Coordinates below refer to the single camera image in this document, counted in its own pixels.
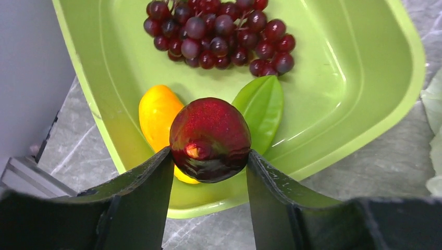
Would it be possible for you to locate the green fake leaf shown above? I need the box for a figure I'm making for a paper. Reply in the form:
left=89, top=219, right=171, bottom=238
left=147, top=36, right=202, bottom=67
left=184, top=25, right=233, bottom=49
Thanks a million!
left=232, top=75, right=284, bottom=154

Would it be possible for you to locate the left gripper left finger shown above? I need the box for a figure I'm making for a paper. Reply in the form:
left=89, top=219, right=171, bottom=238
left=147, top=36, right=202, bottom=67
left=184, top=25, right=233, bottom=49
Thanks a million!
left=1, top=147, right=174, bottom=249

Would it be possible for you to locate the green avocado print plastic bag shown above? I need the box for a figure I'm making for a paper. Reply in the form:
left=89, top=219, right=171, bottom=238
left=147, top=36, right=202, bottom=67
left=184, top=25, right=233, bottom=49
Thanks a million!
left=421, top=70, right=441, bottom=197

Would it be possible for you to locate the dark red grape bunch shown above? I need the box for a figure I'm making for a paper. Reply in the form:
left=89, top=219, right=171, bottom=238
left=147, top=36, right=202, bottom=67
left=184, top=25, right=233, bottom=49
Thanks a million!
left=143, top=0, right=296, bottom=77

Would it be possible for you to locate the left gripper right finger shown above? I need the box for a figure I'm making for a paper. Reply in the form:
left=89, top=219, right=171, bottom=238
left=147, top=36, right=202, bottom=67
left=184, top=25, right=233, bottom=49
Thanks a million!
left=246, top=151, right=441, bottom=249

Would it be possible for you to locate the orange fake fruit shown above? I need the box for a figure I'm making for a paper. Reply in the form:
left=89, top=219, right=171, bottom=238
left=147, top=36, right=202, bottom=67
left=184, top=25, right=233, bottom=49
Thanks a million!
left=138, top=84, right=201, bottom=185

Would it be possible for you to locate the dark red fake fruit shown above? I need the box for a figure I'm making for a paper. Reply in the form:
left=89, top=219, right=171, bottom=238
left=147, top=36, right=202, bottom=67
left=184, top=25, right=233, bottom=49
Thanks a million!
left=169, top=97, right=251, bottom=183

